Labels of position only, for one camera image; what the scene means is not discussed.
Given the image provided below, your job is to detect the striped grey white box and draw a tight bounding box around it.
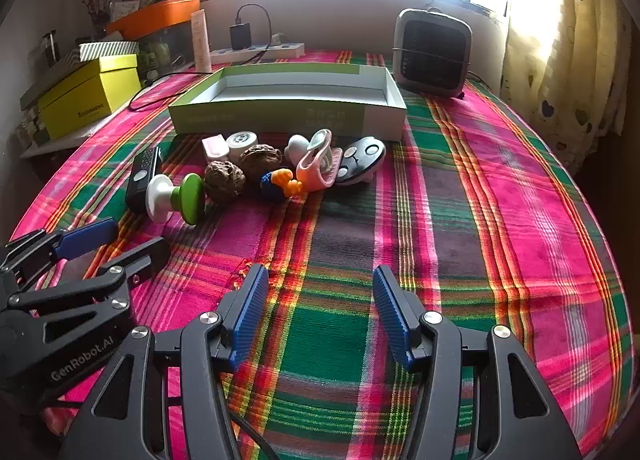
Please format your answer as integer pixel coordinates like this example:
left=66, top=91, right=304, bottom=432
left=79, top=41, right=141, bottom=62

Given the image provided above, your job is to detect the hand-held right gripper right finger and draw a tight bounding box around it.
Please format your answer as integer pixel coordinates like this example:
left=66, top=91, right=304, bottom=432
left=372, top=265, right=583, bottom=460

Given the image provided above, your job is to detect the black charger cable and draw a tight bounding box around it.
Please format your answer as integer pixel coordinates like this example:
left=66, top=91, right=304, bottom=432
left=129, top=4, right=273, bottom=113

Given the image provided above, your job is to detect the black oval key fob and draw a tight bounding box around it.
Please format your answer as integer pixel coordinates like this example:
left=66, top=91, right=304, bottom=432
left=334, top=136, right=387, bottom=187

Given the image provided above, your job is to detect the pitted brown walnut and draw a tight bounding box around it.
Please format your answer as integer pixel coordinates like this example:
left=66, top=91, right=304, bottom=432
left=204, top=161, right=247, bottom=202

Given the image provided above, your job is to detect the black charger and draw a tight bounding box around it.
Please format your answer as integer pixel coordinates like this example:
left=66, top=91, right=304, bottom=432
left=229, top=22, right=253, bottom=51

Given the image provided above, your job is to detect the green white cardboard box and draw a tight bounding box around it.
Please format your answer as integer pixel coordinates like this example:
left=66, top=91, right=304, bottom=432
left=167, top=65, right=408, bottom=142

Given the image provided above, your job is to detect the pink plastic clip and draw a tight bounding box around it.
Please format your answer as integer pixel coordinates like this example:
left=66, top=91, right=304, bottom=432
left=296, top=129, right=343, bottom=192

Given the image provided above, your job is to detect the plaid tablecloth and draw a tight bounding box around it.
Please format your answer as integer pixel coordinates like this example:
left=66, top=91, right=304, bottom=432
left=10, top=47, right=633, bottom=460

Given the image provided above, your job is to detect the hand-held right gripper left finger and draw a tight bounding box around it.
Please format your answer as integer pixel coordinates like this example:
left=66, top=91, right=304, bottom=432
left=60, top=262, right=271, bottom=460

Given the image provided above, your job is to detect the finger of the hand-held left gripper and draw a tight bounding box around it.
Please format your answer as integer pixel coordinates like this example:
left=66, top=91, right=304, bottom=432
left=7, top=236, right=172, bottom=323
left=0, top=217, right=120, bottom=291

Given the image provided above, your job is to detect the black rectangular remote control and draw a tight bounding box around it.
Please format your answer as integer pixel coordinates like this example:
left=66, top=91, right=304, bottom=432
left=125, top=146, right=163, bottom=213

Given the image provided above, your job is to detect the white round jar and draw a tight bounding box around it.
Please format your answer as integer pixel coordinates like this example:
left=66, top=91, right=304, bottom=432
left=226, top=131, right=260, bottom=161

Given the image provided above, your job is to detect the orange lidded dark container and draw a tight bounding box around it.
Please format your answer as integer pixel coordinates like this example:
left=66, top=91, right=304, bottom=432
left=106, top=0, right=201, bottom=83

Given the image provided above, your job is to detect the green white massager knob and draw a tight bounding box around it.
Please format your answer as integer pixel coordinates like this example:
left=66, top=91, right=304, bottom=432
left=145, top=172, right=207, bottom=227

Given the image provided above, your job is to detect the ridged brown walnut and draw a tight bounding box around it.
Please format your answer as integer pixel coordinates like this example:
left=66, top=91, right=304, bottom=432
left=239, top=144, right=285, bottom=181

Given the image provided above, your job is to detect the yellow box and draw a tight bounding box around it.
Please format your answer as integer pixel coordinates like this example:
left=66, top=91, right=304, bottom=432
left=37, top=54, right=143, bottom=140

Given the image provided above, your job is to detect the cream tube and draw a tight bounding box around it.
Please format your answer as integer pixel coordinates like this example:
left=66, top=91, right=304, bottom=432
left=191, top=10, right=212, bottom=73

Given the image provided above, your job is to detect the blue orange toy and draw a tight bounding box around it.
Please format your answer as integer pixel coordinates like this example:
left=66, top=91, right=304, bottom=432
left=259, top=167, right=304, bottom=201

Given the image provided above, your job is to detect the white power strip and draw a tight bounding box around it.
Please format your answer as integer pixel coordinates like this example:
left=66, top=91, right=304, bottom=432
left=209, top=42, right=306, bottom=63

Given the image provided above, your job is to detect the cream heart print curtain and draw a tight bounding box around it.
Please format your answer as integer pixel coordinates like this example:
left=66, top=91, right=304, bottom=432
left=500, top=0, right=633, bottom=176

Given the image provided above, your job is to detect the small pink white holder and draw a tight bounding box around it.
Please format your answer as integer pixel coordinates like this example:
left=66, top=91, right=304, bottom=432
left=201, top=135, right=232, bottom=166

